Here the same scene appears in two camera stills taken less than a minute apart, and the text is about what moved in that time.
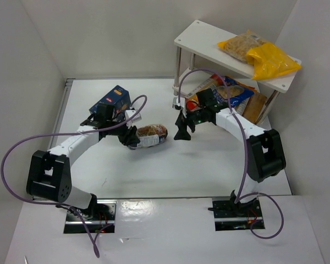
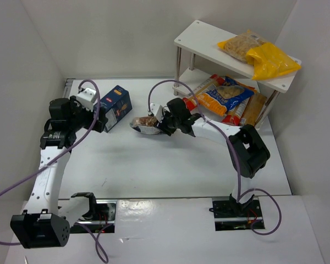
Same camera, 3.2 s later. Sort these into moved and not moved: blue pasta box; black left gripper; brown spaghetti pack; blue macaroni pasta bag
Moved: black left gripper
Not moved: blue pasta box; blue macaroni pasta bag; brown spaghetti pack
